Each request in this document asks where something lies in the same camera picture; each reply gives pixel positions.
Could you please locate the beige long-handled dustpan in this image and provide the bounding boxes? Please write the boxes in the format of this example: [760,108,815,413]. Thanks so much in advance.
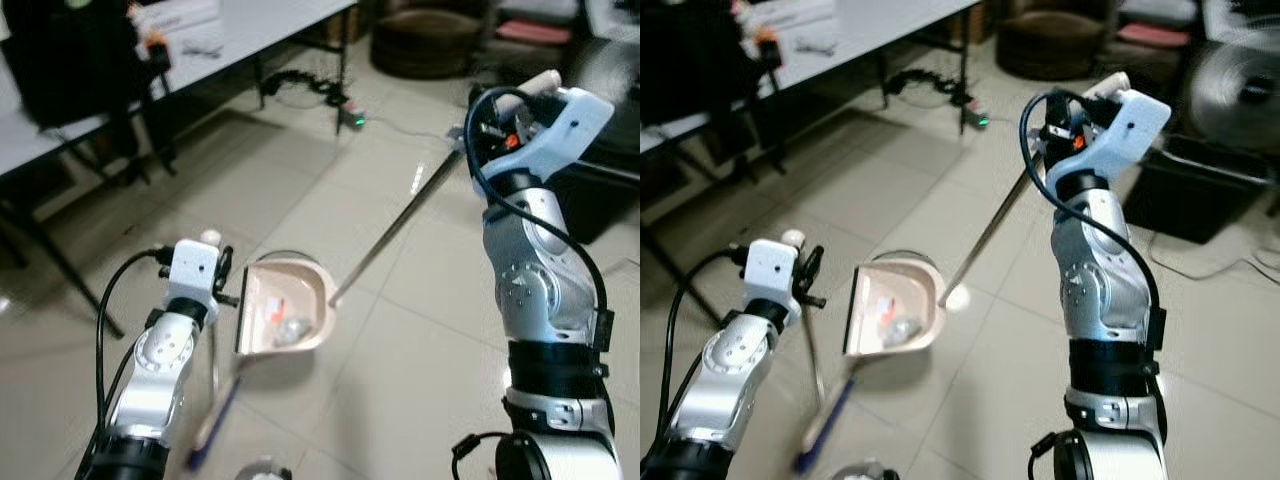
[842,70,1132,359]
[234,69,562,358]

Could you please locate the blue broom with metal pole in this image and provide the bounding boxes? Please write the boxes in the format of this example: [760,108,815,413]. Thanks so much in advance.
[187,228,244,474]
[781,229,858,476]

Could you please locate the round floor fan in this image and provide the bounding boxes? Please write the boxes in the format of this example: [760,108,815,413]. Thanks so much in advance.
[1179,37,1280,153]
[571,37,641,132]

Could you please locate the round brown stool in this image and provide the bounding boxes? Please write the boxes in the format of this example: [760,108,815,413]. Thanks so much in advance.
[994,7,1120,82]
[369,7,494,82]

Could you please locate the pink seat cushion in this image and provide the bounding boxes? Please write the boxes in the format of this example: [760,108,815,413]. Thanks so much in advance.
[1117,20,1197,50]
[494,18,582,47]

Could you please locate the black box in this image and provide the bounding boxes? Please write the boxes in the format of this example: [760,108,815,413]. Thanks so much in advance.
[1121,134,1264,245]
[547,150,641,247]

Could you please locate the white table with black legs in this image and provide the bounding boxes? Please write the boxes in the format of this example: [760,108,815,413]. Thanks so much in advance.
[640,0,987,303]
[0,0,359,341]

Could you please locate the orange black tool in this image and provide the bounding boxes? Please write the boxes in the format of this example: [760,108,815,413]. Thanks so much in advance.
[143,29,173,73]
[754,25,787,72]

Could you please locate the white paper sheets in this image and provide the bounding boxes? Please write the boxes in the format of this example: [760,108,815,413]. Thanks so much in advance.
[133,0,222,37]

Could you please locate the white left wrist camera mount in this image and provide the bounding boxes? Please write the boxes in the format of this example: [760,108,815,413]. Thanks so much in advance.
[745,239,802,303]
[165,239,222,303]

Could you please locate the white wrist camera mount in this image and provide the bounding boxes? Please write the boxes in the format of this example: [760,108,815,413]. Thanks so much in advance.
[482,87,617,193]
[1046,88,1172,193]
[745,239,802,303]
[165,239,222,303]

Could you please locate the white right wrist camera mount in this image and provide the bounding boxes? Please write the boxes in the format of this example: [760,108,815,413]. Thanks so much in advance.
[482,87,617,193]
[1046,88,1172,193]

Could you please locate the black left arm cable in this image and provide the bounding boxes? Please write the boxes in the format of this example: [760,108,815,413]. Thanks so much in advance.
[667,247,752,443]
[94,247,177,443]

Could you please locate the black floor cable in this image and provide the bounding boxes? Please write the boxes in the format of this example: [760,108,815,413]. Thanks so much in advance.
[259,67,347,110]
[884,67,967,110]

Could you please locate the thin white floor cable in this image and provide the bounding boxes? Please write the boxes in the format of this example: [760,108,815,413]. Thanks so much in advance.
[1147,227,1280,293]

